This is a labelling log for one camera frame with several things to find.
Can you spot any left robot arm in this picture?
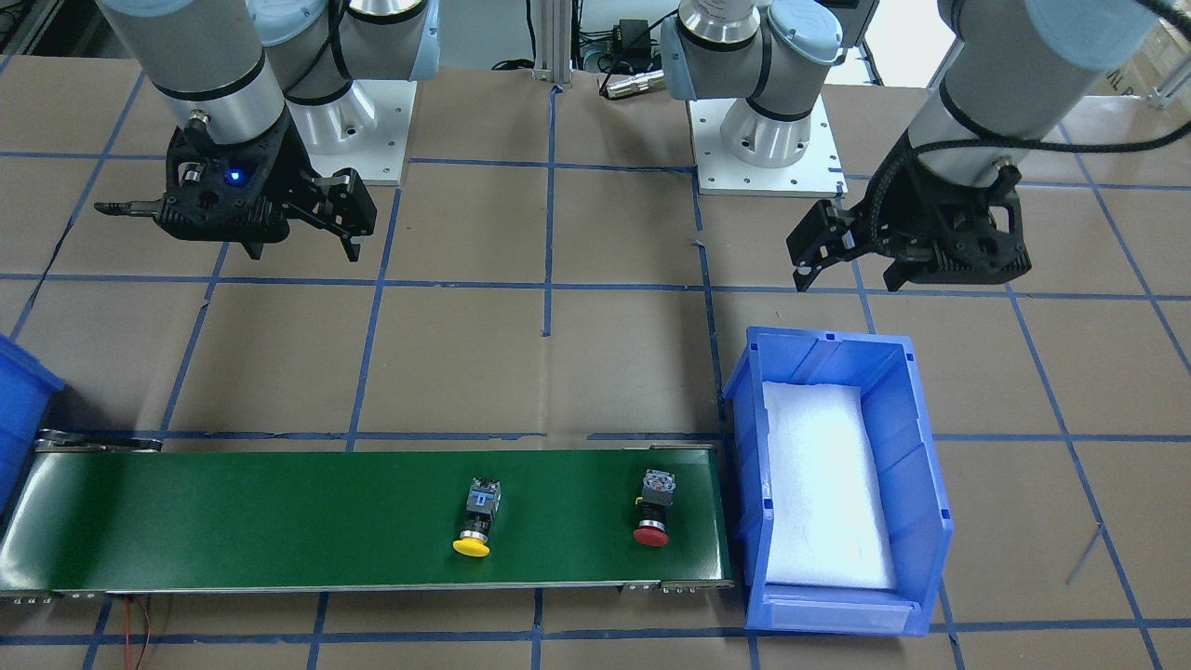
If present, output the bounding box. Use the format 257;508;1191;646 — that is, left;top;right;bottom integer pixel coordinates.
661;1;1187;292

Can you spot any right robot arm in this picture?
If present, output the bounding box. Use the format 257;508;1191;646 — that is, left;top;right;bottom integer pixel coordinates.
95;1;441;262

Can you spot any white foam pad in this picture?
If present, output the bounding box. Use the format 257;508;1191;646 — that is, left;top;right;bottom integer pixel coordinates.
762;382;897;590

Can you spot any black power adapter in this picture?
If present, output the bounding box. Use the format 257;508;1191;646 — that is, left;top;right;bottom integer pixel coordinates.
612;19;651;60

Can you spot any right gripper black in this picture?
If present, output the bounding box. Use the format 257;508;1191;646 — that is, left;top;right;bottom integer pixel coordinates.
154;120;376;262

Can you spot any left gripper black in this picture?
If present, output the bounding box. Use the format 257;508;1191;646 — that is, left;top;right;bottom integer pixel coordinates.
786;140;1031;292

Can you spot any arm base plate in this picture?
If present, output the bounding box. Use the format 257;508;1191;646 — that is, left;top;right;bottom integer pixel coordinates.
287;80;420;186
688;98;850;198

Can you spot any aluminium frame post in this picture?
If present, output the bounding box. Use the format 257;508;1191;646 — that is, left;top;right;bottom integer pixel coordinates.
530;1;578;89

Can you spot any red mushroom push button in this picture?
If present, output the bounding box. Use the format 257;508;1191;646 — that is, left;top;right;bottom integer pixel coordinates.
631;468;676;547

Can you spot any green conveyor belt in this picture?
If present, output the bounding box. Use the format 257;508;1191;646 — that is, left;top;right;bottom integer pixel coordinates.
4;447;732;596

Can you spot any blue source bin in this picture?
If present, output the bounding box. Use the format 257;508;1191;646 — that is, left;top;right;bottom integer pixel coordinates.
727;326;954;637

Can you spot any yellow mushroom push button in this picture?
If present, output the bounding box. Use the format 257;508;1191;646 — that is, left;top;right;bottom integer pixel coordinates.
453;476;501;558

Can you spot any blue destination bin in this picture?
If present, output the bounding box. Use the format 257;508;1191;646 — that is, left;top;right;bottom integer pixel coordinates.
1;336;66;513

